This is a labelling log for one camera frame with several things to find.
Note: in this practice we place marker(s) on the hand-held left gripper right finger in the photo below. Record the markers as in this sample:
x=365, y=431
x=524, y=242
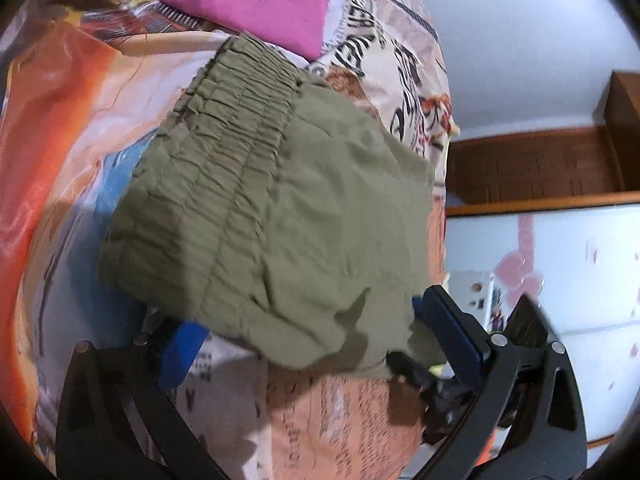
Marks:
x=460, y=340

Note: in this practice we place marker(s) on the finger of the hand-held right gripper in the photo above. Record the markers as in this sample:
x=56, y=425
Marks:
x=430, y=400

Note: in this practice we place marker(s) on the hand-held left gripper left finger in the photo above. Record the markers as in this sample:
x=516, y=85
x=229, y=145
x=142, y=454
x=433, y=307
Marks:
x=182, y=355

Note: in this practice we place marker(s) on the olive green pants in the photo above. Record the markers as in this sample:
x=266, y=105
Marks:
x=300, y=210

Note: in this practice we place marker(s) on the white heart-print sliding wardrobe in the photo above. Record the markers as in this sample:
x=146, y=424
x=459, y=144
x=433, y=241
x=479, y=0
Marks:
x=575, y=285

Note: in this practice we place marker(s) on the printed blanket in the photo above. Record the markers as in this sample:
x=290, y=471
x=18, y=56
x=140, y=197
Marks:
x=75, y=110

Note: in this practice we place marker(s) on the pink folded garment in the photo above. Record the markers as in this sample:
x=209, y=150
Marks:
x=240, y=0

